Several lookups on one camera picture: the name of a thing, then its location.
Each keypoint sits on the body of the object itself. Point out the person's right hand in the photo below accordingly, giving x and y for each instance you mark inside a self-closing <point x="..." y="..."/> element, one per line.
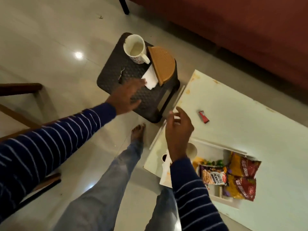
<point x="179" y="137"/>

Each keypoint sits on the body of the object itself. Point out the person's left hand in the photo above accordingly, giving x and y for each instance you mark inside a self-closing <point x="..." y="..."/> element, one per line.
<point x="122" y="97"/>

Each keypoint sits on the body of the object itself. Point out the person's left thumb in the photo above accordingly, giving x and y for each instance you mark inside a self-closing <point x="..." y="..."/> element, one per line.
<point x="135" y="104"/>

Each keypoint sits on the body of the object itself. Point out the person's right thumb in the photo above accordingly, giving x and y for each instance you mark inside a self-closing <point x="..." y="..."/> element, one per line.
<point x="170" y="119"/>

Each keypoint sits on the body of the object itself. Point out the person's right forearm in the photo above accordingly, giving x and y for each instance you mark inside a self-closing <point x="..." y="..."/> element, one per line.
<point x="192" y="194"/>

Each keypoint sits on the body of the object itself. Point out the person's left forearm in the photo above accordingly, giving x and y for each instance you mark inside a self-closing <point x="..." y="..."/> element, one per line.
<point x="53" y="144"/>

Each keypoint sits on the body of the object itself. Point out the black plastic stool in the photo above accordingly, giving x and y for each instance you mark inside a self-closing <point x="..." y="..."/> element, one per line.
<point x="142" y="98"/>

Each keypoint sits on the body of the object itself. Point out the person's left foot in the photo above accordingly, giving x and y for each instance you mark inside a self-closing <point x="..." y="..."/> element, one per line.
<point x="138" y="132"/>

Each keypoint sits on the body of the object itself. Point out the white tissue paper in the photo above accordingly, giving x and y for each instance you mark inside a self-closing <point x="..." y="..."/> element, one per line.
<point x="151" y="78"/>

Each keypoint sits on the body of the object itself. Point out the white paper cup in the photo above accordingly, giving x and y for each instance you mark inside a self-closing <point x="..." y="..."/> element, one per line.
<point x="192" y="150"/>

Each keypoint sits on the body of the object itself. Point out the small cup of dark drink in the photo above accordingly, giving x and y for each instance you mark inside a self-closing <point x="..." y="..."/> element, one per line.
<point x="164" y="158"/>

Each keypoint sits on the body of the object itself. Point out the brown half-round wooden board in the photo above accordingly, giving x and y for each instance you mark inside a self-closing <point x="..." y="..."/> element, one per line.
<point x="162" y="63"/>

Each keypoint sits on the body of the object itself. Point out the white tray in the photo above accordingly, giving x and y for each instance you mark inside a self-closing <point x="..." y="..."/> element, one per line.
<point x="211" y="147"/>

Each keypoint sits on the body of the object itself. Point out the orange snack packet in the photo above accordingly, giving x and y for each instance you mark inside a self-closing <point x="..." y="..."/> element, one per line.
<point x="197" y="162"/>

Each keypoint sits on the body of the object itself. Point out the white ceramic mug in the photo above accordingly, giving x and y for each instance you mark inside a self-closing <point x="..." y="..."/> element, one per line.
<point x="134" y="49"/>

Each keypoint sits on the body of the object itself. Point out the green snack packet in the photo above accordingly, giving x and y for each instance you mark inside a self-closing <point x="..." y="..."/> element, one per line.
<point x="215" y="163"/>

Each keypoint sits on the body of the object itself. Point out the peanut snack packet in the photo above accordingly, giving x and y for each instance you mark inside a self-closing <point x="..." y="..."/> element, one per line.
<point x="213" y="175"/>

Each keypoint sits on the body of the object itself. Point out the red yellow snack packet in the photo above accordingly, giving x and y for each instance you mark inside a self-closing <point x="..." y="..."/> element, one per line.
<point x="240" y="187"/>
<point x="244" y="164"/>

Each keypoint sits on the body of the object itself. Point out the person's left leg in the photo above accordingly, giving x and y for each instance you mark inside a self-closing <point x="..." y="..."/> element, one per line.
<point x="103" y="190"/>

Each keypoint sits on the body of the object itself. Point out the person's leg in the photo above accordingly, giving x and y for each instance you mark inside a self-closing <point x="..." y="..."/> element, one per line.
<point x="163" y="211"/>
<point x="103" y="190"/>

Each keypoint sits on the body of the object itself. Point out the person's right leg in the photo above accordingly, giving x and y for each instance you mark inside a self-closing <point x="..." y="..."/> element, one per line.
<point x="163" y="211"/>

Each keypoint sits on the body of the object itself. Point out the black sofa leg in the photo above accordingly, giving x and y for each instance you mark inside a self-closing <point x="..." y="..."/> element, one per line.
<point x="123" y="5"/>

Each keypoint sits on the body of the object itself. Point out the red sofa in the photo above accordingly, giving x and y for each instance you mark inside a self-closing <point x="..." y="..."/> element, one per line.
<point x="240" y="28"/>

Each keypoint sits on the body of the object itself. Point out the brown wooden chair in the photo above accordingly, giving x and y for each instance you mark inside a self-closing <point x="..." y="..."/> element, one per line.
<point x="19" y="88"/>

